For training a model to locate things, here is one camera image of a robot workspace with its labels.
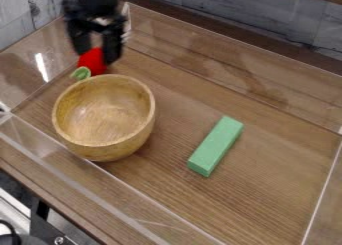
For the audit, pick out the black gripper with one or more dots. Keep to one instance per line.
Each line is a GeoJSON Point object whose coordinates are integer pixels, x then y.
{"type": "Point", "coordinates": [99, 16]}

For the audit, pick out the red plush fruit green leaf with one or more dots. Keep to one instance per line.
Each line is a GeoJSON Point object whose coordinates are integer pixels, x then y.
{"type": "Point", "coordinates": [90, 64]}

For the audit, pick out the wooden bowl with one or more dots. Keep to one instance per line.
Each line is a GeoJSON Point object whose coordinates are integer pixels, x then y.
{"type": "Point", "coordinates": [103, 117]}

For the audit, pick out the green rectangular block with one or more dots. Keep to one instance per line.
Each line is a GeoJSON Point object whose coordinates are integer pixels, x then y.
{"type": "Point", "coordinates": [215, 145]}

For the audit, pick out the black metal table leg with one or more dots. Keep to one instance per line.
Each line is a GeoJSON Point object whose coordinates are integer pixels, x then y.
{"type": "Point", "coordinates": [39, 210]}

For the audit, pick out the clear acrylic corner bracket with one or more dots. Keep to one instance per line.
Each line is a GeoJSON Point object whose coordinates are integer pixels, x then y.
{"type": "Point", "coordinates": [127, 27]}

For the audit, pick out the clear acrylic tray wall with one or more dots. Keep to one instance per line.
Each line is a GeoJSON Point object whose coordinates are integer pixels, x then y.
{"type": "Point", "coordinates": [148, 200]}

